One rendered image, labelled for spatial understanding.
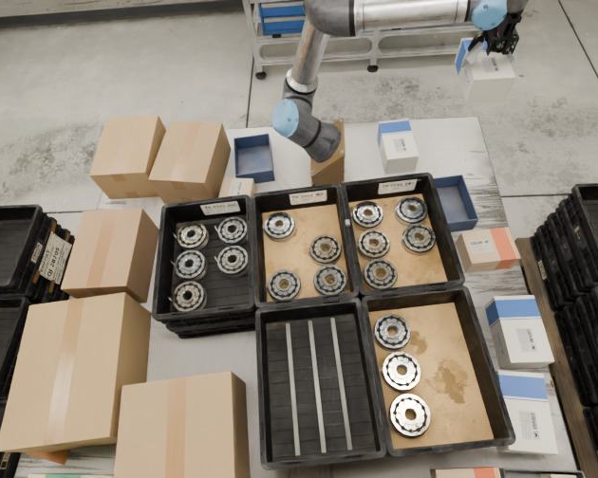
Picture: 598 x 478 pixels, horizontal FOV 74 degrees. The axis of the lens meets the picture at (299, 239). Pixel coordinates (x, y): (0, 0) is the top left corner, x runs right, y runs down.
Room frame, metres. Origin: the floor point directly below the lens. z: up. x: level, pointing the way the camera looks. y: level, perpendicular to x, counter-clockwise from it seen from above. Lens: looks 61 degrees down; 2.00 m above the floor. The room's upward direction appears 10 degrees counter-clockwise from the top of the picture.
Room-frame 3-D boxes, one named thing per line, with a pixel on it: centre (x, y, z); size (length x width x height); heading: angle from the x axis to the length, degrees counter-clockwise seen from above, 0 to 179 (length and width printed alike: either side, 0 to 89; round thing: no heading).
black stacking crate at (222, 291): (0.61, 0.30, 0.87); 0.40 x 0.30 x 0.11; 177
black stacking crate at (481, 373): (0.17, -0.28, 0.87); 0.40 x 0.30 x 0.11; 177
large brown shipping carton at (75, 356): (0.34, 0.71, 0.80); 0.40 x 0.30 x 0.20; 178
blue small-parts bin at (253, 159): (1.11, 0.13, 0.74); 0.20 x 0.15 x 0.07; 178
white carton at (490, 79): (1.01, -0.67, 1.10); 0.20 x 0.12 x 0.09; 171
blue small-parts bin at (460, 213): (0.75, -0.56, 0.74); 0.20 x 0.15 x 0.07; 177
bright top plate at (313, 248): (0.59, -0.08, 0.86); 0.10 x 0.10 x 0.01
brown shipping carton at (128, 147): (1.19, 0.62, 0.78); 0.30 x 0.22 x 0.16; 172
